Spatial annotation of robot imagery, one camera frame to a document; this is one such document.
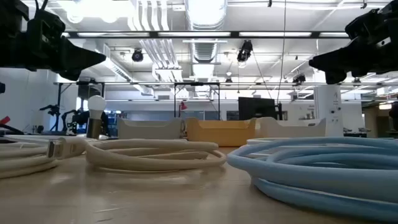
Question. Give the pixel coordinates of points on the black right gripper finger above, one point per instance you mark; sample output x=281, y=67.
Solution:
x=339, y=62
x=335, y=77

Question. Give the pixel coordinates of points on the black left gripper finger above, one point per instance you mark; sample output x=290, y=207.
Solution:
x=71, y=75
x=77, y=59

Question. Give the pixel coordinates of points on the black background robot arm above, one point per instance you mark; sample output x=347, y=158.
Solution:
x=76, y=118
x=53, y=109

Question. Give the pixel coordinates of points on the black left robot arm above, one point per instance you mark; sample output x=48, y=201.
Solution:
x=9, y=46

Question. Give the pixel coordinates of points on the white column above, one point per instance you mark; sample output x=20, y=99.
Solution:
x=329, y=109

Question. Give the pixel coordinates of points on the brass lamp with white bulb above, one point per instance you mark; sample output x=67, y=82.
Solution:
x=96, y=104

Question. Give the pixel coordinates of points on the white plastic bin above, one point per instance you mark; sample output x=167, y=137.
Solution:
x=289, y=129

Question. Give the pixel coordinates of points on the red strip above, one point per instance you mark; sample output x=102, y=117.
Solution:
x=4, y=119

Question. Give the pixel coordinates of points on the black monitor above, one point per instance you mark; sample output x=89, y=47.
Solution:
x=256, y=109

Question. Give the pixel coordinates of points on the grey plastic bin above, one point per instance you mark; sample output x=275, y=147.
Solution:
x=149, y=130

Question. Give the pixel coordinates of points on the red desk lamp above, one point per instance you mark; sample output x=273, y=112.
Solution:
x=183, y=106

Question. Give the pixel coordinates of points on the yellow plastic bin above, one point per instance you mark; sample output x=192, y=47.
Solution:
x=220, y=133

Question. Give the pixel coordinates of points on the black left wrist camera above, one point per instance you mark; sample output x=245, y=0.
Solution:
x=43, y=28

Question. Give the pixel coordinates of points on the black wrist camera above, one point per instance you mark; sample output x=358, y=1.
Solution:
x=43, y=28
x=367, y=25

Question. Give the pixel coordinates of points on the black metal workstation frame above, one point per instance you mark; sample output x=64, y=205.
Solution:
x=59, y=102

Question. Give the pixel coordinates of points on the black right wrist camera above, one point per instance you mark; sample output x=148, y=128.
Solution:
x=367, y=25

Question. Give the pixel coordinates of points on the black ceiling camera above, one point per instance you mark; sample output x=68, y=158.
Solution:
x=245, y=49
x=299, y=78
x=137, y=56

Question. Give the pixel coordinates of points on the black overhead frame bar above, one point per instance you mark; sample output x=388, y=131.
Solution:
x=234, y=34

